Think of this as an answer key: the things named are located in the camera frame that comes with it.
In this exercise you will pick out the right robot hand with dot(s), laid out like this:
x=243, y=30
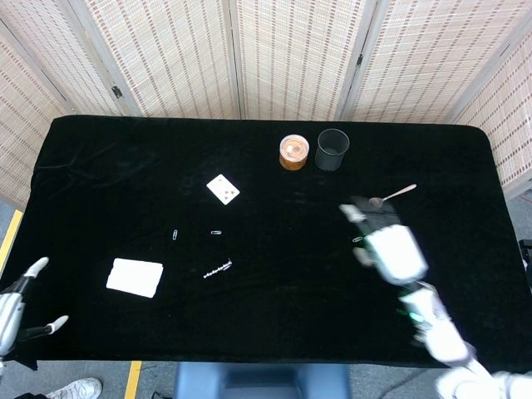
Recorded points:
x=395, y=249

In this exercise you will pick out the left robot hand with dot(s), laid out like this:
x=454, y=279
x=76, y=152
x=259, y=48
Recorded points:
x=10, y=311

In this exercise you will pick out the small corkscrew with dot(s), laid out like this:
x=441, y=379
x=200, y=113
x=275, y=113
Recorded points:
x=217, y=269

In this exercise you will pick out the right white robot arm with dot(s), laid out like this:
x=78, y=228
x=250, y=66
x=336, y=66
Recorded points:
x=444, y=341

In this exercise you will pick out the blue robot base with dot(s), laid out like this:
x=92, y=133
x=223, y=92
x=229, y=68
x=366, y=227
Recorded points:
x=262, y=382

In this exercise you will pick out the silver metal spoon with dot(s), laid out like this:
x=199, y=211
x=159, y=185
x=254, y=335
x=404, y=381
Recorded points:
x=399, y=193

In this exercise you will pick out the white sneaker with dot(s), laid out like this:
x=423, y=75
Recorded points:
x=79, y=388

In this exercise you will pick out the black mesh pen holder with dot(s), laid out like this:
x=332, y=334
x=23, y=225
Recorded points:
x=332, y=151

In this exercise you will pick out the white paper pad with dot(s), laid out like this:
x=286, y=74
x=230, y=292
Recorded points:
x=134, y=277

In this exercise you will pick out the black equipment box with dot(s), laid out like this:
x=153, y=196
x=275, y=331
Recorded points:
x=527, y=247

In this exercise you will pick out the clear jar of rubber bands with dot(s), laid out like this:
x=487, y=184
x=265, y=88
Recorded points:
x=294, y=151

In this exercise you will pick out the black velvet table cloth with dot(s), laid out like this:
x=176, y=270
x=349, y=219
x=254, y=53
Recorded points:
x=266, y=311

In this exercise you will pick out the woven bamboo screen panel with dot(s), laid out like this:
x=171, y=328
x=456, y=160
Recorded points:
x=511, y=124
x=291, y=54
x=54, y=41
x=166, y=54
x=436, y=54
x=21, y=124

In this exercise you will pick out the white playing card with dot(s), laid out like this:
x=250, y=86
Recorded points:
x=223, y=189

